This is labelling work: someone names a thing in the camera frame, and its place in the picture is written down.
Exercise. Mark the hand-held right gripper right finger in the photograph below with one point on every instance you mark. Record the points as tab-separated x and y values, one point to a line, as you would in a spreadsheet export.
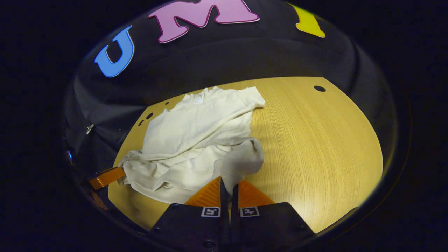
233	227

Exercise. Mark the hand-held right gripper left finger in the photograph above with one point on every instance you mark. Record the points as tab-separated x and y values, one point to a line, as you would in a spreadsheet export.
224	227

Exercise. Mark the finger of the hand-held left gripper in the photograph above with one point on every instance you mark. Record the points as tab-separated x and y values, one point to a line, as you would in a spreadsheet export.
106	176

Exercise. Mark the white t-shirt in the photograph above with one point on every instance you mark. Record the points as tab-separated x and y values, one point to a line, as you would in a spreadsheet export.
196	140

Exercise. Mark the pale cloth clip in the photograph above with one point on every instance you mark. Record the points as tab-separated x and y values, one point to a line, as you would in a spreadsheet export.
90	128

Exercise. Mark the black backdrop cloth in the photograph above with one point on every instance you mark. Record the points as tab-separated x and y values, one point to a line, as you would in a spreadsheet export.
210	59

